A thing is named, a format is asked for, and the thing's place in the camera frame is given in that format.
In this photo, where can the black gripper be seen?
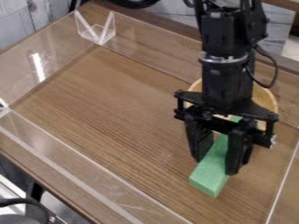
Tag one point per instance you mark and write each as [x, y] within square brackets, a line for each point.
[225, 95]

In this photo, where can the green rectangular block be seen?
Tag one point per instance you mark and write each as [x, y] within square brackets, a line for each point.
[208, 176]

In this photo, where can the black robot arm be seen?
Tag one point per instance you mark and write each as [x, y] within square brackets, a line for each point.
[231, 29]

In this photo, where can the brown wooden bowl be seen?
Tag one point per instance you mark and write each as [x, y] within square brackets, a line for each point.
[261, 97]

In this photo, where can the clear acrylic tray wall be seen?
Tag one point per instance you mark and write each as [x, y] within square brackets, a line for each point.
[93, 190]

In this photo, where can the clear acrylic corner bracket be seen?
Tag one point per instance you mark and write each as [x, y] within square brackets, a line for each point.
[99, 34]

